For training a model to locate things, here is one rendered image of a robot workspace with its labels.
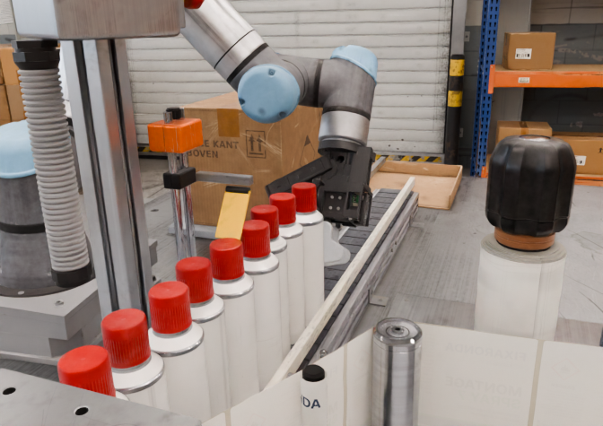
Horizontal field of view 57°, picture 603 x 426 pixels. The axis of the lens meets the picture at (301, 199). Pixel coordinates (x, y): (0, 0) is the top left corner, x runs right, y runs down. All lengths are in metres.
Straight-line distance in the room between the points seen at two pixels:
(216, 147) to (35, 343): 0.55
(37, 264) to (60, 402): 0.66
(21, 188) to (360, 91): 0.51
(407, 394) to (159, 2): 0.35
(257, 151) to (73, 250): 0.71
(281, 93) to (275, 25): 4.35
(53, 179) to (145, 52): 5.07
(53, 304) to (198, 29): 0.44
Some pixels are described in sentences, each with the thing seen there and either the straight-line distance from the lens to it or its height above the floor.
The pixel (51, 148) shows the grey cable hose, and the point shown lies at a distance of 0.50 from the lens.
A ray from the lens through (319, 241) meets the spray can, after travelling 0.75.
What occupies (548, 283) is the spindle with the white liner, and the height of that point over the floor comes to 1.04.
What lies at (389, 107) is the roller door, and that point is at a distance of 4.95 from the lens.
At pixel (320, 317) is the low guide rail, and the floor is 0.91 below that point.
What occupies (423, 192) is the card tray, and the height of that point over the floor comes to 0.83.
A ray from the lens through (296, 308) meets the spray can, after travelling 0.74.
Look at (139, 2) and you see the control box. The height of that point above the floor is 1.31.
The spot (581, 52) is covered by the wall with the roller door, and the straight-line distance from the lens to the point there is 5.13.
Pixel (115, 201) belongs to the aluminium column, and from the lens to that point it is 0.62.
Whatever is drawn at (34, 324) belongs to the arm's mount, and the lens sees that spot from 0.89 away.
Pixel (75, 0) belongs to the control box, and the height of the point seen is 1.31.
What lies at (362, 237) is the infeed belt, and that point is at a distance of 1.11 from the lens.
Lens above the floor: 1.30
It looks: 18 degrees down
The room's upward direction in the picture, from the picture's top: 1 degrees counter-clockwise
